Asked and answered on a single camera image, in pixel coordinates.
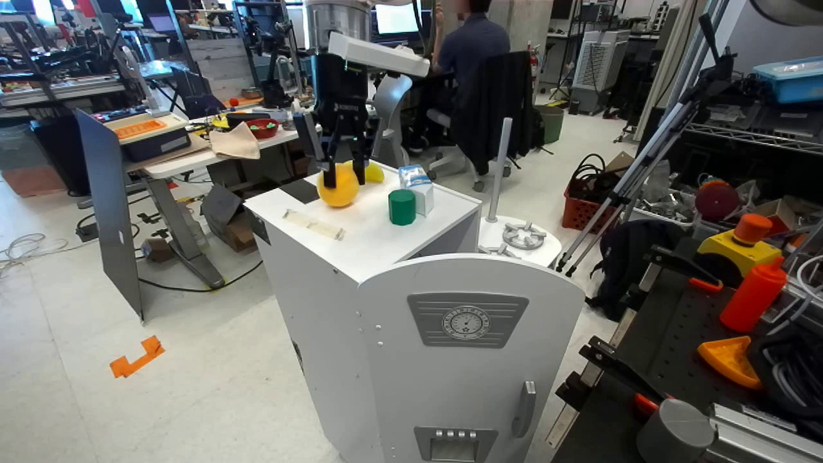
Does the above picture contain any orange floor marker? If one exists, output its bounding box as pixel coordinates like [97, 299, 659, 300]
[110, 335, 166, 378]

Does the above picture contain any white work table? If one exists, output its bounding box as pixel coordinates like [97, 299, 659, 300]
[105, 107, 307, 290]

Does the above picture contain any orange ball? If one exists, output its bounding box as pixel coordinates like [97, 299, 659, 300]
[317, 164, 360, 209]

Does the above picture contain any orange wedge piece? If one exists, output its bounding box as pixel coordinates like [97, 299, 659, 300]
[697, 335, 761, 390]

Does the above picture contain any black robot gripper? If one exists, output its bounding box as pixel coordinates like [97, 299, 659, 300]
[315, 55, 374, 191]

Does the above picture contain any seated person dark shirt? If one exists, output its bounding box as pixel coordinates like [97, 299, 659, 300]
[433, 0, 509, 176]

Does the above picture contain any red wire basket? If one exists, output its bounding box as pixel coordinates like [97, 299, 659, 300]
[560, 151, 608, 230]

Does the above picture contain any blue white milk carton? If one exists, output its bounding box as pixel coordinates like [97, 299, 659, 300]
[398, 164, 434, 215]

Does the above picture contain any yellow lemon toy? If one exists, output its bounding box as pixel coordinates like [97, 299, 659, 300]
[365, 164, 385, 186]

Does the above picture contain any yellow emergency stop button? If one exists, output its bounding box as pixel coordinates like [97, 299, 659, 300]
[697, 214, 782, 277]

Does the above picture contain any green cup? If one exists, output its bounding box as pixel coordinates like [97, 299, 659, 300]
[389, 191, 418, 227]

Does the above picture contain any black coiled cable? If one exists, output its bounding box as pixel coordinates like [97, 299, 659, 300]
[748, 318, 823, 421]

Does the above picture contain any white cabinet door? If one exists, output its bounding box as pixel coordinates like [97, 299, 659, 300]
[357, 253, 581, 463]

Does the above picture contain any grey toy stove burner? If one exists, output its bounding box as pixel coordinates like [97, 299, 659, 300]
[502, 223, 545, 249]

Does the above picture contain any black orange clamp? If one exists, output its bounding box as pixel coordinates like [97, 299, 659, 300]
[649, 248, 724, 294]
[580, 338, 665, 417]

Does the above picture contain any grey cylinder block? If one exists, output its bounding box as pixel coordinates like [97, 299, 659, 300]
[636, 398, 716, 463]

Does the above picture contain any orange plastic cylinder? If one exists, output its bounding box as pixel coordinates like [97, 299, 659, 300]
[720, 260, 788, 331]

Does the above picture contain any white toy kitchen cabinet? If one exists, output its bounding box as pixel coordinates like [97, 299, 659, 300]
[244, 169, 581, 463]

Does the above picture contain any red bowl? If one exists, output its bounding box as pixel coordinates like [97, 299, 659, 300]
[248, 116, 279, 140]

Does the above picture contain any camera tripod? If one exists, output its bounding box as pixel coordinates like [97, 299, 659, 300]
[550, 12, 733, 276]

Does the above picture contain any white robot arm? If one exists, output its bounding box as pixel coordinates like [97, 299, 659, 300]
[315, 32, 429, 187]

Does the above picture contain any dark grey standing panel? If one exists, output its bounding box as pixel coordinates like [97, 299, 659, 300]
[74, 111, 145, 317]

